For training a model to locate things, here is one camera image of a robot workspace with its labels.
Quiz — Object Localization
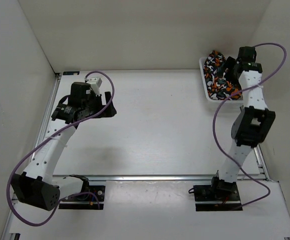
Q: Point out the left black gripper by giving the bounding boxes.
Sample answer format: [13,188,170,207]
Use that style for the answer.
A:
[82,91,117,119]

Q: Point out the orange camouflage shorts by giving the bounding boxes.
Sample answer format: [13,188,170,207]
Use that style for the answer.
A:
[202,50,242,101]

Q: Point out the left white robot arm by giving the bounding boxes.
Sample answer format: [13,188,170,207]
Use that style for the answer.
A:
[11,77,117,211]

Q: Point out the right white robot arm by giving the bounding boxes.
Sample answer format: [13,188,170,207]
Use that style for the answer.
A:
[209,46,276,200]

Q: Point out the white plastic basket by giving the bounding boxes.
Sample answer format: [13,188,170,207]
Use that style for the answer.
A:
[198,55,245,112]

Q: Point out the small dark label sticker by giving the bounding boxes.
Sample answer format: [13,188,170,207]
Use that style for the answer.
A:
[62,71,80,76]

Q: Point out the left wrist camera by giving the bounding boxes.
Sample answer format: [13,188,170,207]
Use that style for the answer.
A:
[84,77,103,96]

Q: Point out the aluminium front rail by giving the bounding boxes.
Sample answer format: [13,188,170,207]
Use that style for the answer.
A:
[50,174,270,182]

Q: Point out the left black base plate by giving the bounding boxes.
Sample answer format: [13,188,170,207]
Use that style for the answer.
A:
[58,183,106,211]

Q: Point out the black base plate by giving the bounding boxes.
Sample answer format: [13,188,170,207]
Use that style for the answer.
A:
[188,185,243,212]
[58,183,106,211]

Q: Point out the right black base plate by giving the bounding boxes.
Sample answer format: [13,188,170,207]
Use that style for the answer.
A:
[188,185,243,212]

